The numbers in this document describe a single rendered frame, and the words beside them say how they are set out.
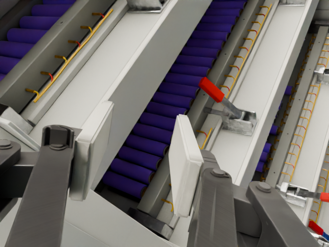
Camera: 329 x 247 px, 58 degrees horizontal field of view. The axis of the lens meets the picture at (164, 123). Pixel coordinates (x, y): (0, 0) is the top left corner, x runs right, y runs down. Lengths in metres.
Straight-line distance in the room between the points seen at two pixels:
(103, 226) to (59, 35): 0.17
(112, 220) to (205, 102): 0.22
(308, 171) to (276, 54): 0.21
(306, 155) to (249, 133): 0.21
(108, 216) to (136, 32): 0.16
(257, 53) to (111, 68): 0.29
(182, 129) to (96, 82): 0.11
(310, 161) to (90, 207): 0.43
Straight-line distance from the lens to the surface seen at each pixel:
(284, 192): 0.53
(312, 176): 0.57
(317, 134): 0.61
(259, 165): 0.55
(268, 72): 0.46
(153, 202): 0.35
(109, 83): 0.25
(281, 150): 0.56
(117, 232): 0.25
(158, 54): 0.28
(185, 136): 0.15
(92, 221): 0.24
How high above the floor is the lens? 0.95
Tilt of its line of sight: 31 degrees down
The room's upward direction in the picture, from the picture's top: 44 degrees counter-clockwise
